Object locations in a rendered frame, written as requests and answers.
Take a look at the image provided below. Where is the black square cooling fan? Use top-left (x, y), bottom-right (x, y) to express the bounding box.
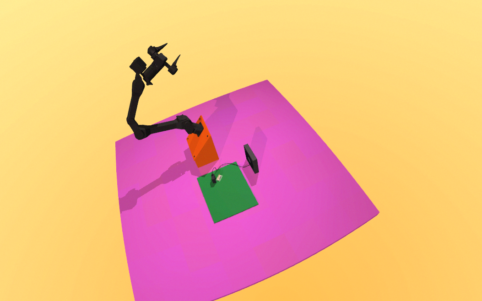
top-left (244, 144), bottom-right (259, 174)

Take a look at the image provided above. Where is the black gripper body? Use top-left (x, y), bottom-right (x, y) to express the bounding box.
top-left (147, 46), bottom-right (178, 75)

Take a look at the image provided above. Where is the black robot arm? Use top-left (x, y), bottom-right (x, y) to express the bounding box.
top-left (126, 52), bottom-right (204, 140)

